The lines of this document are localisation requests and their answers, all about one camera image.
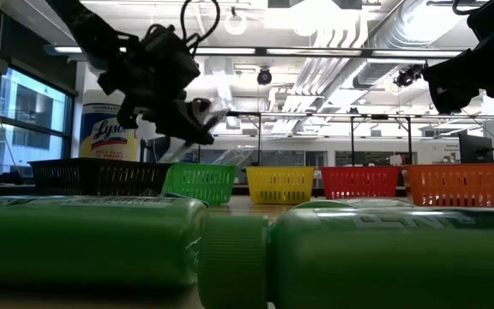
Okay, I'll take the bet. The green plastic basket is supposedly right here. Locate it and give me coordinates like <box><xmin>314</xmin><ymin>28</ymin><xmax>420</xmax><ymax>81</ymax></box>
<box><xmin>162</xmin><ymin>161</ymin><xmax>239</xmax><ymax>206</ymax></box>

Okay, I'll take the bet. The red plastic basket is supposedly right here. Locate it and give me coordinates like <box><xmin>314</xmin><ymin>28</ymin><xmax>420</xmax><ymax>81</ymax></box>
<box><xmin>319</xmin><ymin>166</ymin><xmax>402</xmax><ymax>201</ymax></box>

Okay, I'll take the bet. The black ceiling spotlight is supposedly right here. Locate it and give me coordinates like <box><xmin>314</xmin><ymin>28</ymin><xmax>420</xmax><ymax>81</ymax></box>
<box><xmin>256</xmin><ymin>67</ymin><xmax>274</xmax><ymax>87</ymax></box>
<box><xmin>395</xmin><ymin>64</ymin><xmax>425</xmax><ymax>89</ymax></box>

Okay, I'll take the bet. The green Pert shampoo bottle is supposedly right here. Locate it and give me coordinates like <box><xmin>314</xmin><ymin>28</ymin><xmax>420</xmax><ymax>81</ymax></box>
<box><xmin>0</xmin><ymin>196</ymin><xmax>209</xmax><ymax>288</ymax></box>
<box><xmin>197</xmin><ymin>207</ymin><xmax>494</xmax><ymax>309</ymax></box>

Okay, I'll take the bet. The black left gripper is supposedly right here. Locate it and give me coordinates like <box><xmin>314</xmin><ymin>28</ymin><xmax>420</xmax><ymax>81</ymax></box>
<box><xmin>99</xmin><ymin>25</ymin><xmax>216</xmax><ymax>147</ymax></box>

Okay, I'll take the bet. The round white pendant lamp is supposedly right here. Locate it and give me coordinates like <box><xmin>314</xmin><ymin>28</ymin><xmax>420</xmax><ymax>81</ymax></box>
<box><xmin>224</xmin><ymin>5</ymin><xmax>249</xmax><ymax>37</ymax></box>

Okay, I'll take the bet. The silver ventilation duct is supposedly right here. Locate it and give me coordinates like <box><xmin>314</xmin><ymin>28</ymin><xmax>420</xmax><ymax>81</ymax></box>
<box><xmin>352</xmin><ymin>0</ymin><xmax>479</xmax><ymax>89</ymax></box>

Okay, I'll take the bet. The long linear ceiling light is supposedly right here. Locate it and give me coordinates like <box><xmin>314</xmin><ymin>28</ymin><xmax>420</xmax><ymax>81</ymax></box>
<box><xmin>45</xmin><ymin>45</ymin><xmax>465</xmax><ymax>59</ymax></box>

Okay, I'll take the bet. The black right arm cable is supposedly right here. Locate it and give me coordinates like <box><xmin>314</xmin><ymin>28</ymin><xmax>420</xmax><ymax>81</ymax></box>
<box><xmin>451</xmin><ymin>0</ymin><xmax>488</xmax><ymax>16</ymax></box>

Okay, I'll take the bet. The orange plastic basket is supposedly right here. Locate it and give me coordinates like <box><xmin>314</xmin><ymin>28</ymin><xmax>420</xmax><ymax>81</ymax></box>
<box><xmin>401</xmin><ymin>162</ymin><xmax>494</xmax><ymax>208</ymax></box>

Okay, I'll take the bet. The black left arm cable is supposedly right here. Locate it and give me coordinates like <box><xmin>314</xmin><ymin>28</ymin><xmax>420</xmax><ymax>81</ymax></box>
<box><xmin>179</xmin><ymin>0</ymin><xmax>223</xmax><ymax>49</ymax></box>

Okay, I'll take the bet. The black plastic basket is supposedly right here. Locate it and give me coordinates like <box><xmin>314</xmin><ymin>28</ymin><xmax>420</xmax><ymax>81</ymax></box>
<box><xmin>29</xmin><ymin>157</ymin><xmax>172</xmax><ymax>197</ymax></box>

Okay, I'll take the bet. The yellow plastic basket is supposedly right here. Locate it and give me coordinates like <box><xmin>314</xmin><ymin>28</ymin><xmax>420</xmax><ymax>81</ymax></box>
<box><xmin>245</xmin><ymin>166</ymin><xmax>316</xmax><ymax>205</ymax></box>

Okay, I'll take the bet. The clear-wrapped toothbrush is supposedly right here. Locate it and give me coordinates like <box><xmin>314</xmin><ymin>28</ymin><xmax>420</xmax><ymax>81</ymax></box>
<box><xmin>212</xmin><ymin>145</ymin><xmax>256</xmax><ymax>167</ymax></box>
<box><xmin>159</xmin><ymin>106</ymin><xmax>231</xmax><ymax>164</ymax></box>

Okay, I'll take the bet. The black workstation frame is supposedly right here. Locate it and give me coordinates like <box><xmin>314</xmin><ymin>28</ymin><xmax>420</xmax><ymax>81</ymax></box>
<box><xmin>349</xmin><ymin>113</ymin><xmax>413</xmax><ymax>167</ymax></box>

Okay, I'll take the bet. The dark-framed window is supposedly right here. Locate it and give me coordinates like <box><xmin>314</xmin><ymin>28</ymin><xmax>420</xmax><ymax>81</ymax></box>
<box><xmin>0</xmin><ymin>64</ymin><xmax>75</xmax><ymax>177</ymax></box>

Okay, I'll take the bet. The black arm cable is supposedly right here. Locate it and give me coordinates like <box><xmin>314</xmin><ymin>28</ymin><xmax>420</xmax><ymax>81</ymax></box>
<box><xmin>451</xmin><ymin>0</ymin><xmax>488</xmax><ymax>16</ymax></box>
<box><xmin>179</xmin><ymin>0</ymin><xmax>223</xmax><ymax>49</ymax></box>

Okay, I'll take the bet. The black computer monitor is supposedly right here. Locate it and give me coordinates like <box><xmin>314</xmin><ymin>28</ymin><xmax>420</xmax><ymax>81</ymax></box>
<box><xmin>146</xmin><ymin>136</ymin><xmax>173</xmax><ymax>165</ymax></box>
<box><xmin>458</xmin><ymin>130</ymin><xmax>494</xmax><ymax>166</ymax></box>

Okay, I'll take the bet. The Lysol wipes canister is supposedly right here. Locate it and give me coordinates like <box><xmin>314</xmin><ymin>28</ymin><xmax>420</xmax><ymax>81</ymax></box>
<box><xmin>78</xmin><ymin>88</ymin><xmax>140</xmax><ymax>163</ymax></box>

